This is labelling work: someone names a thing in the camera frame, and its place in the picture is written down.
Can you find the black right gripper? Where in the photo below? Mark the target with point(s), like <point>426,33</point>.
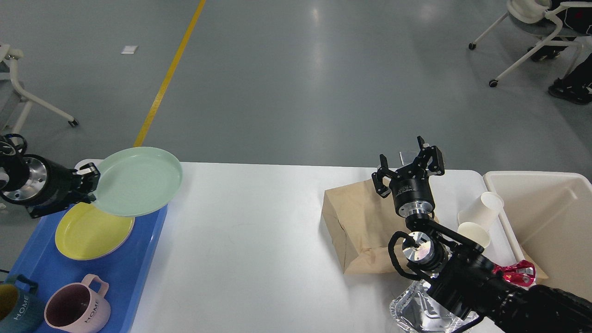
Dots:
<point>411,196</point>

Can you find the upright white paper cup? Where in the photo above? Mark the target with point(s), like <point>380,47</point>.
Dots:
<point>475,232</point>

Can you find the yellow plate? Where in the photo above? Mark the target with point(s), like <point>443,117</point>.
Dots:
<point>87,233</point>

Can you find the crushed red soda can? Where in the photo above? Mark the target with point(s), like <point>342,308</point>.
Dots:
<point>521,274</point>

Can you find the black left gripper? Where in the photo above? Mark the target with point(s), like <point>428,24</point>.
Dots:
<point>50,187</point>

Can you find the light green plate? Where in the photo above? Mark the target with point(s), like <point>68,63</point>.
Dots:
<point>137,181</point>

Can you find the blue plastic tray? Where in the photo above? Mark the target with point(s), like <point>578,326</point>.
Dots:
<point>125,269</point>

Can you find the white office chair right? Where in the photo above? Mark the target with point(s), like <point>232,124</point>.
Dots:
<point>537,19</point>

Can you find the white chair left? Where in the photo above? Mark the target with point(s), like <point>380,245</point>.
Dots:
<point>10,57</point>

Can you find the blue and yellow mug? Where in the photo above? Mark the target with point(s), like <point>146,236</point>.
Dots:
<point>20,309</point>

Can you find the aluminium foil tray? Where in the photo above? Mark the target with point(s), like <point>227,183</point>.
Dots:
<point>415,312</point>

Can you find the beige plastic bin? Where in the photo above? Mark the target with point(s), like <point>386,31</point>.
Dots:
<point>548,221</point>

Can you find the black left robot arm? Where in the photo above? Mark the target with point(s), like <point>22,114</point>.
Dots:
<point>12,150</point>

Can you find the pink mug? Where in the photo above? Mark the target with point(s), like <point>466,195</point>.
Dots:
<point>79,307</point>

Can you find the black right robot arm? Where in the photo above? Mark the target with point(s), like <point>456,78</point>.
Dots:
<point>461,278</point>

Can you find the brown paper bag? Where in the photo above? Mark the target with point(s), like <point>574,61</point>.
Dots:
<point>361,224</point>

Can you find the lying white paper cup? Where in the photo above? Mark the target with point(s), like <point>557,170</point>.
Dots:
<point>483,211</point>

